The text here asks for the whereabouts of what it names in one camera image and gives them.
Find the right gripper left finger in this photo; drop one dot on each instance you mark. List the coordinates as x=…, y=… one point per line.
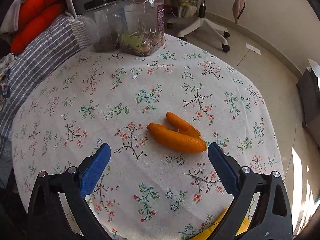
x=46, y=216

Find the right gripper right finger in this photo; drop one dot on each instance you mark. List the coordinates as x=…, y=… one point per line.
x=272, y=216

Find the orange peel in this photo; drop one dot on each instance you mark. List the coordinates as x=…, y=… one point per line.
x=185, y=138

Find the floral tablecloth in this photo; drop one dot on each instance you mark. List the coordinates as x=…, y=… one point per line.
x=158, y=114

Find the grey ottoman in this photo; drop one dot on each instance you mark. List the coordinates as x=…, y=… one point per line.
x=308, y=91

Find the white quilted cushion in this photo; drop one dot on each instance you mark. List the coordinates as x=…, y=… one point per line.
x=314, y=69

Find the white paper on floor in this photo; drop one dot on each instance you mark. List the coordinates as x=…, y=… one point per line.
x=252, y=48

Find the grey striped blanket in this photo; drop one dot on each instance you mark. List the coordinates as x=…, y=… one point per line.
x=64, y=38

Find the red cushion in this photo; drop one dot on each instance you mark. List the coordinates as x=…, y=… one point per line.
x=27, y=19

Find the white office chair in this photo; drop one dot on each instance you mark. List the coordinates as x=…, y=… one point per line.
x=205, y=5

